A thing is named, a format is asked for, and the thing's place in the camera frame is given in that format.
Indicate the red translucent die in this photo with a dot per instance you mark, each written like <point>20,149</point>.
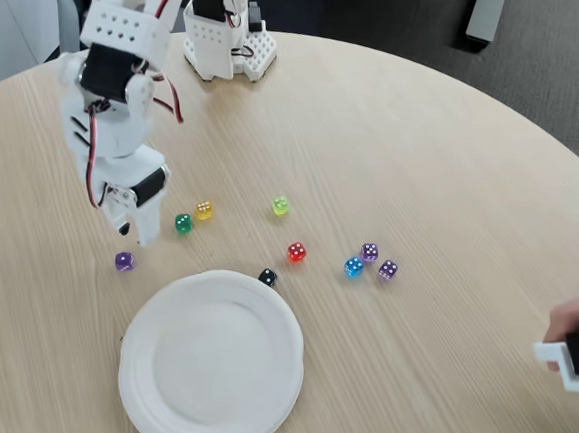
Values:
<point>296,252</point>

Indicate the grey desk leg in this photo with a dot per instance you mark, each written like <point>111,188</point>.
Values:
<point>486,5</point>

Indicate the white paper plate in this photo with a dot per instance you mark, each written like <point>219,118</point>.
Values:
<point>211,363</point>

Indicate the lime green translucent die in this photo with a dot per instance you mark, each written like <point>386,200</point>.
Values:
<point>280,205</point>

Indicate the dark green translucent die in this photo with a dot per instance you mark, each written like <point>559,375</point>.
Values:
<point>183,224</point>

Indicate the black die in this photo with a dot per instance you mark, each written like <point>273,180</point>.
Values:
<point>268,277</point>

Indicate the purple translucent die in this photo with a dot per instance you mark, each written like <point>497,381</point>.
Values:
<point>369,252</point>
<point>388,270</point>
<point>124,262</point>

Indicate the yellow translucent die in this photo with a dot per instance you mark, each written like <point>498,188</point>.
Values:
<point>204,209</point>

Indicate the dark grey chair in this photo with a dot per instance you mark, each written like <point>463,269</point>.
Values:
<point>174,20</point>

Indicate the blue translucent die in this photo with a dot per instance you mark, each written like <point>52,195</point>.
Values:
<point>354,267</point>

